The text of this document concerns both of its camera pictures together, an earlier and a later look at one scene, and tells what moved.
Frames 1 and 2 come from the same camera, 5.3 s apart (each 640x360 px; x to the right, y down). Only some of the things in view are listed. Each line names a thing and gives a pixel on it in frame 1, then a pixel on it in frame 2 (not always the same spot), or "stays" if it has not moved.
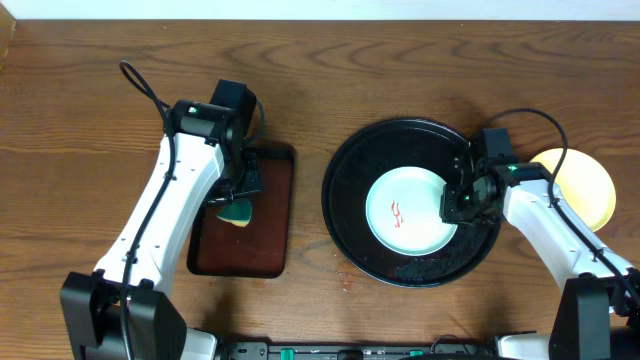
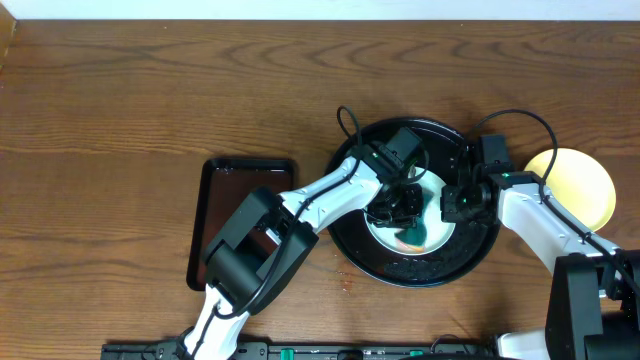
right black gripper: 449,211 stays
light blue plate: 403,212 stays
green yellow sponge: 238,212 to 414,237
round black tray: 353,171 stays
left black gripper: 248,183 to 395,206
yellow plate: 585,184 stays
